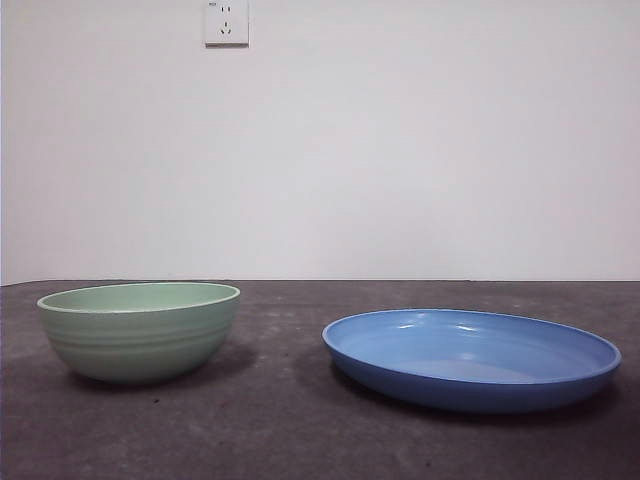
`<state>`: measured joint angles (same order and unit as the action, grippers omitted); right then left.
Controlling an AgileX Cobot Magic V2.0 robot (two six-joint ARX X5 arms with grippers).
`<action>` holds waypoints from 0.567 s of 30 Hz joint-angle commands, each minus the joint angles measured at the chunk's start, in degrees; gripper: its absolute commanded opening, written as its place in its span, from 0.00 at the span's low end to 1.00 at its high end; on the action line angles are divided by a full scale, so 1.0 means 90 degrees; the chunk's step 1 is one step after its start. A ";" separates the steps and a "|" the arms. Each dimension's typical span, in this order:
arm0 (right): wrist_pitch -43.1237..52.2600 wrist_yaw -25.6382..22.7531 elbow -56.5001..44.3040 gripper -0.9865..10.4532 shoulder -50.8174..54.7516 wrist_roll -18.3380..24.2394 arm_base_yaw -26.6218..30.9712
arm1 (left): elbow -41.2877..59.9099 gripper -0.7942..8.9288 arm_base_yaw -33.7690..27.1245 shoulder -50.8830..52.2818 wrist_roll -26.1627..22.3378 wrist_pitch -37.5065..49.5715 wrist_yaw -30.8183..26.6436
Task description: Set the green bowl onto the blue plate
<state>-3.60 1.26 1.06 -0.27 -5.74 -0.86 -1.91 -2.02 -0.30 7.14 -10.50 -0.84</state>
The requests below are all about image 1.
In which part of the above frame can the white wall socket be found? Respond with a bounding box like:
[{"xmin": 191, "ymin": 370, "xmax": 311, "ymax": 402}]
[{"xmin": 203, "ymin": 0, "xmax": 251, "ymax": 50}]

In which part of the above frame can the blue round plate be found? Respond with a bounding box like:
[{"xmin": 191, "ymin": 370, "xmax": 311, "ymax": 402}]
[{"xmin": 321, "ymin": 308, "xmax": 624, "ymax": 415}]

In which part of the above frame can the pale green ribbed bowl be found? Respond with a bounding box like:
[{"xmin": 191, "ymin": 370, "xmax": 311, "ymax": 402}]
[{"xmin": 37, "ymin": 281, "xmax": 242, "ymax": 385}]

